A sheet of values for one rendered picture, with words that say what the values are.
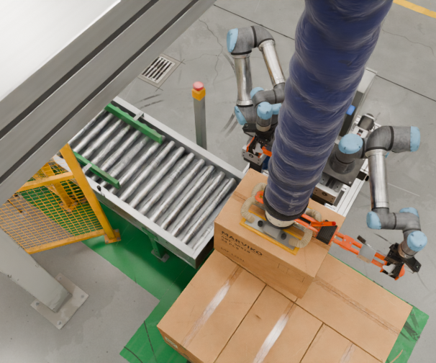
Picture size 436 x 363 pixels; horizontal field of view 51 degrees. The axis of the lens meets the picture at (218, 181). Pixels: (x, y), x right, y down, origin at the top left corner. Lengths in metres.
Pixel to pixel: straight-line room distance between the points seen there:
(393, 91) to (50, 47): 4.35
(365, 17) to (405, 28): 4.00
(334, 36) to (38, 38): 0.98
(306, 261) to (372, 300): 0.73
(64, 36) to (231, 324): 2.53
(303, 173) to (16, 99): 1.55
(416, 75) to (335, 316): 2.72
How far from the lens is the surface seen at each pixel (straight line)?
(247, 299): 2.88
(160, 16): 0.50
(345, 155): 2.60
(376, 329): 2.98
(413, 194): 4.07
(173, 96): 4.33
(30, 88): 0.40
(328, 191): 2.71
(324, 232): 2.34
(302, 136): 1.65
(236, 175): 3.15
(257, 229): 2.43
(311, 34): 1.35
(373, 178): 2.13
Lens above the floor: 3.32
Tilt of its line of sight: 61 degrees down
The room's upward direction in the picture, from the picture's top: straight up
